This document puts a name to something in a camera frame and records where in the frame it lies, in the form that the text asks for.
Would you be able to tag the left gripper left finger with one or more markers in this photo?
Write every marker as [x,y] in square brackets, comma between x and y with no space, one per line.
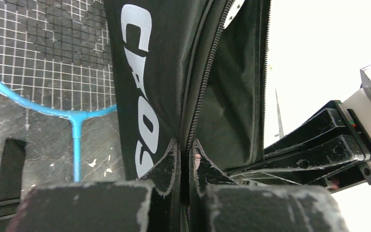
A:
[86,208]

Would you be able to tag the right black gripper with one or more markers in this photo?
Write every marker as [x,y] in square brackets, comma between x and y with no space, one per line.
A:
[309,156]

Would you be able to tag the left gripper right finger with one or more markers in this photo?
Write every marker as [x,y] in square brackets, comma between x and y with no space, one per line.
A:
[219,204]

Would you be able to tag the black Crossway racket bag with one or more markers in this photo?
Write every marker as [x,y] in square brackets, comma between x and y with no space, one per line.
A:
[186,70]

